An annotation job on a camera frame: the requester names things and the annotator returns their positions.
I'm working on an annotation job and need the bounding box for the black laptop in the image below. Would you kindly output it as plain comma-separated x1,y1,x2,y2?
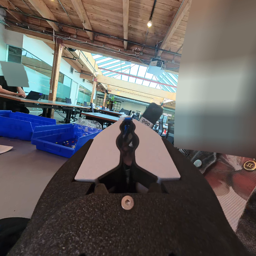
26,91,44,100

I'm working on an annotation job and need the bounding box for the dark-topped desk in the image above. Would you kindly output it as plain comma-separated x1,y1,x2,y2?
81,112,120,128

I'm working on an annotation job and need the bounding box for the thick white instruction booklet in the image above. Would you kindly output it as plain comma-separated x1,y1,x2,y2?
0,145,14,155

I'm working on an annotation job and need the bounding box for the person's right hand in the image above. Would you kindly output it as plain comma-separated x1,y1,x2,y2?
122,138,135,166

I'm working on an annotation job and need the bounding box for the potted green plant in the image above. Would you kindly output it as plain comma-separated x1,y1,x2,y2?
106,96,118,111

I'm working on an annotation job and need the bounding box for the long wooden desk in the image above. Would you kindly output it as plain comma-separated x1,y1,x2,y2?
0,93,94,120

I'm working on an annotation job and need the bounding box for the clear plastic bag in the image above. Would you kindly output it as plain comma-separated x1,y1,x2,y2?
77,117,103,132

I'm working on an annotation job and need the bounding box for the gold round pendant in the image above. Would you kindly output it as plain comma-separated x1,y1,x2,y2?
243,160,256,172

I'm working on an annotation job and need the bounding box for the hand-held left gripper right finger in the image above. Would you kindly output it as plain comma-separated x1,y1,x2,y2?
131,119,181,184

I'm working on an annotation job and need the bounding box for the blue storage bin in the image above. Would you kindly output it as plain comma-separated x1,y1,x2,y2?
0,110,57,141
31,123,103,158

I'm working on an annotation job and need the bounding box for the person's grey denim jacket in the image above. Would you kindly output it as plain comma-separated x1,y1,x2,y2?
179,148,256,256

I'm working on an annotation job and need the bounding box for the black quilted pad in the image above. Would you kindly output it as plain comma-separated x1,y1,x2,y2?
0,218,30,256

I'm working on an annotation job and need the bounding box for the person's white printed shirt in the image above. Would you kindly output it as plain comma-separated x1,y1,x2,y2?
204,155,256,232

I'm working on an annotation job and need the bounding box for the wooden post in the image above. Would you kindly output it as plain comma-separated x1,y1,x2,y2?
49,43,63,118

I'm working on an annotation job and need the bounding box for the white ceiling projector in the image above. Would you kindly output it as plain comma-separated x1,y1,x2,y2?
147,60,166,76

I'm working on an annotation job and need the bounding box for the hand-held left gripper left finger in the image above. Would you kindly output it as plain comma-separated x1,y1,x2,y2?
74,119,125,182

